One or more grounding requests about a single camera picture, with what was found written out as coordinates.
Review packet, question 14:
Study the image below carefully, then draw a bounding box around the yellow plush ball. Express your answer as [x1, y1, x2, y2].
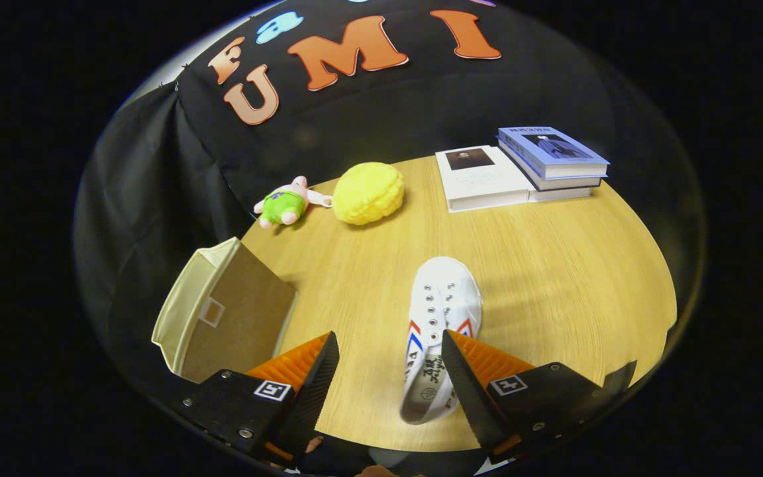
[332, 162, 405, 226]

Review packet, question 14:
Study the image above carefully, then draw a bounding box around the green and pink plush toy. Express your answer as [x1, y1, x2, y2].
[253, 176, 333, 229]

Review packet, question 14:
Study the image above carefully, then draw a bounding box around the white book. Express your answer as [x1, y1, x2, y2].
[435, 145, 594, 213]

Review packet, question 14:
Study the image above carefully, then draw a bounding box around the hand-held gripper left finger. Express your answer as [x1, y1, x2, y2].
[179, 331, 340, 464]

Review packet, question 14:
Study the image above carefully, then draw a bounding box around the black backdrop cloth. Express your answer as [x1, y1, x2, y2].
[74, 0, 703, 398]

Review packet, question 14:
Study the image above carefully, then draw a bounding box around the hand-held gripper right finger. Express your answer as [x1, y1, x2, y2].
[441, 330, 611, 464]

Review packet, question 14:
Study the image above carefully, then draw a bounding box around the blue portrait cover book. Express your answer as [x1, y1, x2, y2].
[497, 127, 611, 180]

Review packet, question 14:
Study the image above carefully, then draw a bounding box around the white canvas shoe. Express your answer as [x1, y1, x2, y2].
[399, 256, 483, 425]

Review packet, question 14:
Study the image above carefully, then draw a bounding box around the brown fabric storage box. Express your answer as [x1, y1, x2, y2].
[151, 237, 300, 385]

